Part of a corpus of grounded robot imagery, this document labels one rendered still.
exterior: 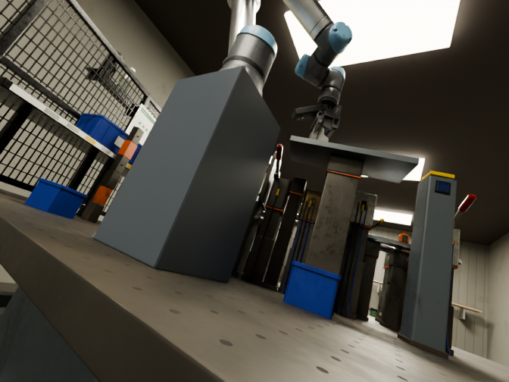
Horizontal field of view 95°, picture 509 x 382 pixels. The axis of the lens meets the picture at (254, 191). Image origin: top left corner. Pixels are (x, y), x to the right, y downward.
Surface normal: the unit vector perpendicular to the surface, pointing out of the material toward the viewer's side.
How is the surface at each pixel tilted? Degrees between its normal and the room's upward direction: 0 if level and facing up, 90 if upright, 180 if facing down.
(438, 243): 90
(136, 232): 90
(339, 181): 90
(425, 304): 90
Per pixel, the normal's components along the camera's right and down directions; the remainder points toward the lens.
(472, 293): -0.46, -0.41
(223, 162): 0.83, 0.11
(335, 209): -0.17, -0.36
